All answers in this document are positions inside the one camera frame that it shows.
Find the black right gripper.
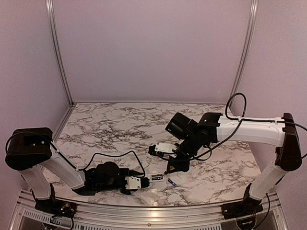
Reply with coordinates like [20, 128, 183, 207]
[166, 133, 201, 173]

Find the blue battery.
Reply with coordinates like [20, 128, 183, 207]
[167, 179, 177, 187]

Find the white remote control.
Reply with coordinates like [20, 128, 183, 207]
[150, 174, 165, 183]

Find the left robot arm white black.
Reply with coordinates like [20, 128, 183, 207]
[5, 127, 136, 213]

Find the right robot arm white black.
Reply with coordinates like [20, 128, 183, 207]
[165, 112, 302, 215]

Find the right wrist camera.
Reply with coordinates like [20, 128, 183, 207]
[148, 143, 177, 157]

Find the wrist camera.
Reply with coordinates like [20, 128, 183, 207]
[148, 143, 177, 157]
[125, 176, 150, 190]

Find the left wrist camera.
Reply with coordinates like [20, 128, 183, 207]
[125, 176, 150, 190]

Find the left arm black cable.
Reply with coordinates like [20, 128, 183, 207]
[79, 150, 146, 175]

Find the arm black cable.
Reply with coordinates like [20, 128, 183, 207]
[225, 92, 248, 120]
[79, 150, 146, 175]

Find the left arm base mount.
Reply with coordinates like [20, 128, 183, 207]
[32, 184, 77, 219]

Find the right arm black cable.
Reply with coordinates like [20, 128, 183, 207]
[225, 92, 248, 120]

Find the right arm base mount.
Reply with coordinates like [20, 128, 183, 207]
[221, 183, 263, 219]

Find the front aluminium rail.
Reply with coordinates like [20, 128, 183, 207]
[14, 200, 288, 230]

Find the right aluminium frame post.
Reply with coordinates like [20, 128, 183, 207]
[230, 0, 259, 96]

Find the aluminium frame post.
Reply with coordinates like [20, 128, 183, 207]
[46, 0, 74, 107]
[230, 0, 259, 96]

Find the left aluminium frame post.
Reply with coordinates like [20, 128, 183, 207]
[46, 0, 74, 107]

